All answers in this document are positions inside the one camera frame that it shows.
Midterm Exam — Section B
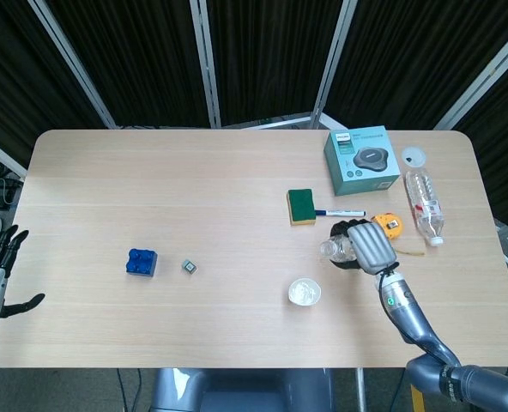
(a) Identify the green yellow sponge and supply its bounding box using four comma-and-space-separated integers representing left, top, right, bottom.
286, 187, 318, 227

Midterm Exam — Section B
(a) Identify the teal speaker product box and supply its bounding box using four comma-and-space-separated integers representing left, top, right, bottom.
323, 124, 401, 197

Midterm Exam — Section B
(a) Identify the metal table leg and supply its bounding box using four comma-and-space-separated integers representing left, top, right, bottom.
355, 367, 366, 412

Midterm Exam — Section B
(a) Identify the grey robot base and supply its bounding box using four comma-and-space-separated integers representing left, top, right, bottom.
150, 367, 336, 412

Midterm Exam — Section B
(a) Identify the yellow tape measure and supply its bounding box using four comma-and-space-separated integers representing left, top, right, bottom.
372, 213, 426, 257

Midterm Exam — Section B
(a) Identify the white plastic lid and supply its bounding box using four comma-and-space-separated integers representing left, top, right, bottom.
401, 146, 427, 167

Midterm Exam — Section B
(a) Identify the white marker blue cap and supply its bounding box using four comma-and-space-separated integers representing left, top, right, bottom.
313, 208, 366, 218

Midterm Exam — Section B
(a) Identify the blue building block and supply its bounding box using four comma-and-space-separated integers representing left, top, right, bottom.
124, 247, 160, 279

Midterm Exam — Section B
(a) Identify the white screen frame post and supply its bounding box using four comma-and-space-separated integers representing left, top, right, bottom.
27, 0, 118, 130
311, 0, 359, 129
433, 25, 508, 130
0, 131, 27, 178
188, 0, 223, 128

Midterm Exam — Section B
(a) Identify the white paper cup blue flower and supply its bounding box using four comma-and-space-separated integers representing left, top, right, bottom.
287, 277, 323, 307

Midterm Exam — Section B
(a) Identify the right robot hand grey black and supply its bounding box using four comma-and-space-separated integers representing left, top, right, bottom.
330, 218, 400, 276

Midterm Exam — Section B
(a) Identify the large clear bottle red label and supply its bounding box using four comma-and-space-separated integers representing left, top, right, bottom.
403, 169, 446, 247

